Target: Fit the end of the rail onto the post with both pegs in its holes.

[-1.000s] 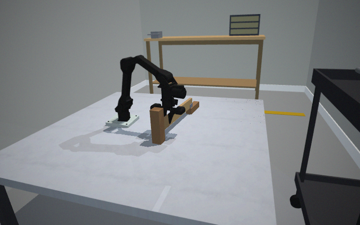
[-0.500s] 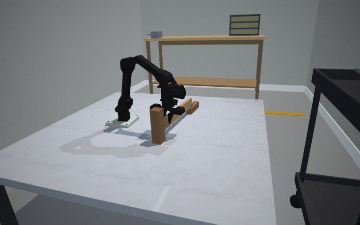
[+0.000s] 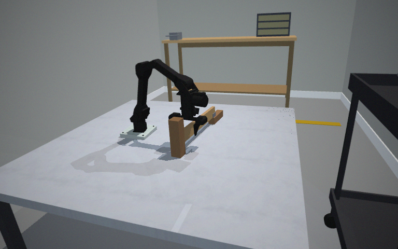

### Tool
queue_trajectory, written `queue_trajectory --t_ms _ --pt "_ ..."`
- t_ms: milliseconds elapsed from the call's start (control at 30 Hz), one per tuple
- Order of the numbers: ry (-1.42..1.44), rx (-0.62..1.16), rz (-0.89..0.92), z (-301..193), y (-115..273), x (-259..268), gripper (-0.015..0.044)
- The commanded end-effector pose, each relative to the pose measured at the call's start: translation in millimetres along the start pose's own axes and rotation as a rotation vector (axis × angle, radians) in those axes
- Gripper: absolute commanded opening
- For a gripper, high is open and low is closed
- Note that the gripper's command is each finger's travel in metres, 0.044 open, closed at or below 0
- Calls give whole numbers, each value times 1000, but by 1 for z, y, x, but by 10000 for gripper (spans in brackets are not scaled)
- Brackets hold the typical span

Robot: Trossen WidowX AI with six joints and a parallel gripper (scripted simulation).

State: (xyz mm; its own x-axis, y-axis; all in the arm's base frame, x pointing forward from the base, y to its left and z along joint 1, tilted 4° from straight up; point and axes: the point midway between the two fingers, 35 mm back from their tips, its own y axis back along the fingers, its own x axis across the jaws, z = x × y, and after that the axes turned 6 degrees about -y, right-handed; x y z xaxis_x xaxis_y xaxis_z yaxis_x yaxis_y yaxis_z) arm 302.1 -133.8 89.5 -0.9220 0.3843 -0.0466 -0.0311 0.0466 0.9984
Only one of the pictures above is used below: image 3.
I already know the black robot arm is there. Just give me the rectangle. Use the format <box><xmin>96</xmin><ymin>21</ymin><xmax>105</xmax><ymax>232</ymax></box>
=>
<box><xmin>130</xmin><ymin>59</ymin><xmax>208</xmax><ymax>133</ymax></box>

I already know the long wooden rail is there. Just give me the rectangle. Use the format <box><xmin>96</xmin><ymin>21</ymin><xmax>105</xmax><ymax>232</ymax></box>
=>
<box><xmin>184</xmin><ymin>106</ymin><xmax>215</xmax><ymax>141</ymax></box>

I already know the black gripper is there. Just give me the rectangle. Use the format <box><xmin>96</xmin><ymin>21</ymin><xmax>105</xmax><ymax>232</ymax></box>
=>
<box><xmin>168</xmin><ymin>105</ymin><xmax>207</xmax><ymax>136</ymax></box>

